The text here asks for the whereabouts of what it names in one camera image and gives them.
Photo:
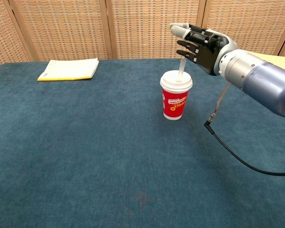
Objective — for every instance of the white notebook with yellow edge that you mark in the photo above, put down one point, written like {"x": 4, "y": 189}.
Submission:
{"x": 71, "y": 70}

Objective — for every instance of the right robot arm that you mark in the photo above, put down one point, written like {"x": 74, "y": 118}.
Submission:
{"x": 263, "y": 80}

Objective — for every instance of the red cup with white lid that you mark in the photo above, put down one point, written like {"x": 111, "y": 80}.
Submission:
{"x": 175, "y": 99}

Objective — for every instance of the transparent plastic straw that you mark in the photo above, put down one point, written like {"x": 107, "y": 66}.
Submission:
{"x": 181, "y": 70}

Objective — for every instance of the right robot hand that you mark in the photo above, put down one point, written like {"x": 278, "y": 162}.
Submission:
{"x": 209, "y": 54}

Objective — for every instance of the beige manila folder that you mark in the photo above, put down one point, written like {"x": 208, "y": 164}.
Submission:
{"x": 275, "y": 56}

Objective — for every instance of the blue felt table cover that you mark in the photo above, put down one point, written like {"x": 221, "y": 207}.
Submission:
{"x": 97, "y": 154}

